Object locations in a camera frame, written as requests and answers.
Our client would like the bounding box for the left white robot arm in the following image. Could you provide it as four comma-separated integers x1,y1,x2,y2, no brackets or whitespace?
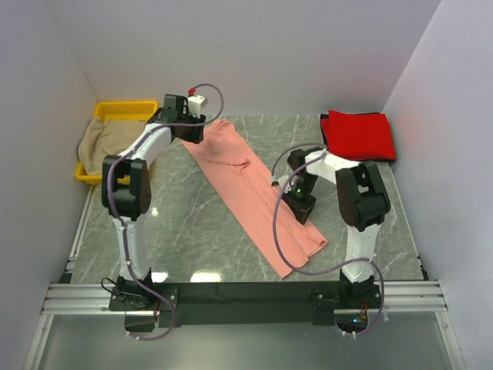
102,88,206,310

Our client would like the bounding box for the aluminium rail frame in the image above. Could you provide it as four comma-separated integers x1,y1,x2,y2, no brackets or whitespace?
22,281,466,369

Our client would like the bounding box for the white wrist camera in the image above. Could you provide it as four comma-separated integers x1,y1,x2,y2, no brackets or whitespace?
187,95,207,117
271,174,297,193

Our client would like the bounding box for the yellow plastic bin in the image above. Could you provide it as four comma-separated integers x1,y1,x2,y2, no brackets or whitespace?
75,100,159,185

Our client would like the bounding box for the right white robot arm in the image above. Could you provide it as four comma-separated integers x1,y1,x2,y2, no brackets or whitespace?
282,147,391,308

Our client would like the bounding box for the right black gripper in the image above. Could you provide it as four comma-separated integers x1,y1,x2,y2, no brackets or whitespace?
282,174,319,227

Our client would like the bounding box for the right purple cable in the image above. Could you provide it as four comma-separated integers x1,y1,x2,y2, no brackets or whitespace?
271,143,385,337

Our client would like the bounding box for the beige t shirt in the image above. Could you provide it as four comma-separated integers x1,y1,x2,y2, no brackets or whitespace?
78,117,146,175

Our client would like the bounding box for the pink t shirt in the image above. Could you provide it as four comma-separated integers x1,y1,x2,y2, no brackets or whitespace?
183,119,327,278

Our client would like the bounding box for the black base bar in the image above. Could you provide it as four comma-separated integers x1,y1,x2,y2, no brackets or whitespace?
109,280,382,328

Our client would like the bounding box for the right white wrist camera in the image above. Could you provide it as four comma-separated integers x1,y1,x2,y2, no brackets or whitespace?
271,174,297,193

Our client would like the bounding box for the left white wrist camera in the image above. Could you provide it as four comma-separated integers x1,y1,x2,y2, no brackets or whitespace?
187,95,207,117

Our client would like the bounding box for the red folded t shirt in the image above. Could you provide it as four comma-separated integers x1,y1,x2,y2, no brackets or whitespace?
320,110,397,163

